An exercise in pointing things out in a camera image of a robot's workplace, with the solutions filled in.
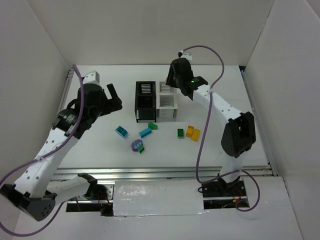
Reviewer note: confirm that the dark green printed lego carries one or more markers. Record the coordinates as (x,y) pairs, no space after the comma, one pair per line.
(180,133)

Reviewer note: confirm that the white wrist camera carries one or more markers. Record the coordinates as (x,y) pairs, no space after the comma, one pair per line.
(186,55)
(92,77)

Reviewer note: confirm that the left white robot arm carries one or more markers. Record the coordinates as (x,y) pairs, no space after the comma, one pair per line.
(33,192)

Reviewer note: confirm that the white tape covered plate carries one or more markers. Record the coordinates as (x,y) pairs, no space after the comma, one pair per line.
(157,198)

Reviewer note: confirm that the white slotted container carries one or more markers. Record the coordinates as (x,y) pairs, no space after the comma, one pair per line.
(166,103)

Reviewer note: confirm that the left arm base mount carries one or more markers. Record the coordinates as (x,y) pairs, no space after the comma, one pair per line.
(97,198)

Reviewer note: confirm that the teal long lego brick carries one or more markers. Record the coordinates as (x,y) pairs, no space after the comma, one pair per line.
(145,132)

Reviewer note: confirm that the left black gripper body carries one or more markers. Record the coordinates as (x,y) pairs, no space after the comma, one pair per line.
(110,101)

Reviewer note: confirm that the green curved lego brick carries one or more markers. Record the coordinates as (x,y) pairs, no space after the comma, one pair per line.
(152,126)

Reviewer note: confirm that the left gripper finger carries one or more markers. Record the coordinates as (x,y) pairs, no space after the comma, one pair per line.
(112,92)
(115,104)

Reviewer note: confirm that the small green lego brick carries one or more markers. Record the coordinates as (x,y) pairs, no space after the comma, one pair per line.
(140,149)

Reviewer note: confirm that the teal curved lego brick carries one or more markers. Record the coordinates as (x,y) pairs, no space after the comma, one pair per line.
(121,131)

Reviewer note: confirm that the black slotted container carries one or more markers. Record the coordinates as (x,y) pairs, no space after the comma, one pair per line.
(145,102)

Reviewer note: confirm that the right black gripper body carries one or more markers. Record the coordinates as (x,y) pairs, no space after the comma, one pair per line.
(172,75)

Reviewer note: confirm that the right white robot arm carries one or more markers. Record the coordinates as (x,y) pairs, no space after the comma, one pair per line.
(239,133)

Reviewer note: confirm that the yellow lego brick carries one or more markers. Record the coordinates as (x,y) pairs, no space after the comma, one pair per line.
(195,135)
(189,131)

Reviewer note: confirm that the purple round flower lego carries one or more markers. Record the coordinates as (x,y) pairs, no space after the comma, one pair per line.
(135,144)

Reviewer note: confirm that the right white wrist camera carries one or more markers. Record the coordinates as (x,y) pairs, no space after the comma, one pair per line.
(186,55)

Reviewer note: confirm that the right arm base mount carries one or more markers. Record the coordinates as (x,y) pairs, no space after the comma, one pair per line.
(217,197)

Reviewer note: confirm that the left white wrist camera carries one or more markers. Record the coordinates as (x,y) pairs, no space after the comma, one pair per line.
(92,77)

